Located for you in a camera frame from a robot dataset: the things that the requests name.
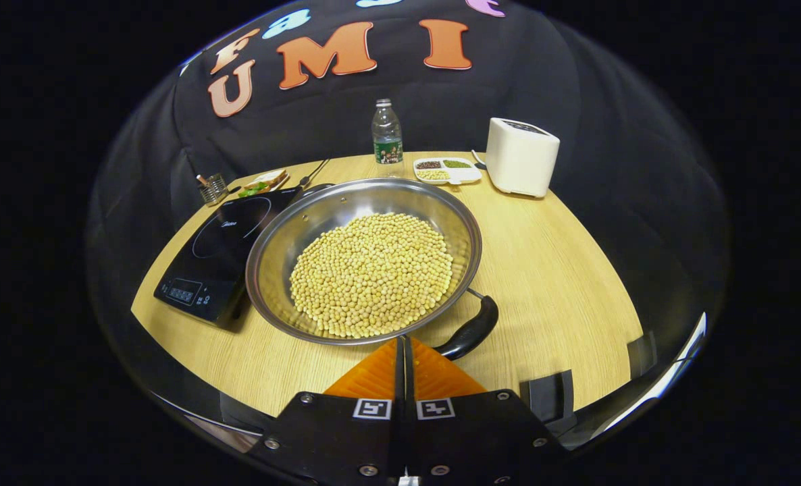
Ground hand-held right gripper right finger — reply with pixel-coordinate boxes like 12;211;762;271
405;335;571;486

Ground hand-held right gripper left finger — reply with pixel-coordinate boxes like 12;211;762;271
247;335;405;486

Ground black induction cooktop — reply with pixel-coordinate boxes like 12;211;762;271
153;184;334;331

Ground steel pot with black handles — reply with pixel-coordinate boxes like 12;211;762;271
245;178;500;362

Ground pile of yellow soybeans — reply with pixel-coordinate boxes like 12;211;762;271
289;213;454;340

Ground white divided plate of beans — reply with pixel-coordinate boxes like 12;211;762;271
413;157;483;186

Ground plate with sandwich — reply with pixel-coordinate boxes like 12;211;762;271
237;169;290;199

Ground small glass jar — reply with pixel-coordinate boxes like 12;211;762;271
197;173;230;206

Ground white toaster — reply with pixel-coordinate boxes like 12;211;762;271
485;117;561;199

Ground clear plastic water bottle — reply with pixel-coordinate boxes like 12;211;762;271
371;99;405;178

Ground black backdrop cloth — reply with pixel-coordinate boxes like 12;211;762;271
86;0;732;446

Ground black cooktop cable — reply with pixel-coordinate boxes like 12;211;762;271
298;159;331;190

